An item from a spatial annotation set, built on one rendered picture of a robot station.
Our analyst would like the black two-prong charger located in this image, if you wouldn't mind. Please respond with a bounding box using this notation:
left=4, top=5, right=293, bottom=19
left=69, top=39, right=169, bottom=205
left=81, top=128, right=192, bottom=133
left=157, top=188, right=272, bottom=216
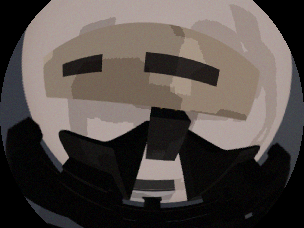
left=145, top=106, right=191, bottom=161

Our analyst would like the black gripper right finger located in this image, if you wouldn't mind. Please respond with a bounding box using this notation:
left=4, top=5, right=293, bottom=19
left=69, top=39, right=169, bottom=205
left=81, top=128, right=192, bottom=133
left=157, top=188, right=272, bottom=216
left=179, top=130, right=260, bottom=202

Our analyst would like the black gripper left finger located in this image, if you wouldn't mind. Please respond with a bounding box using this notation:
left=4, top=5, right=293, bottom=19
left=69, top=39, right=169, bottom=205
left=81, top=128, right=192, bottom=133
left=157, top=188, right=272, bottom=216
left=59, top=121, right=149, bottom=201

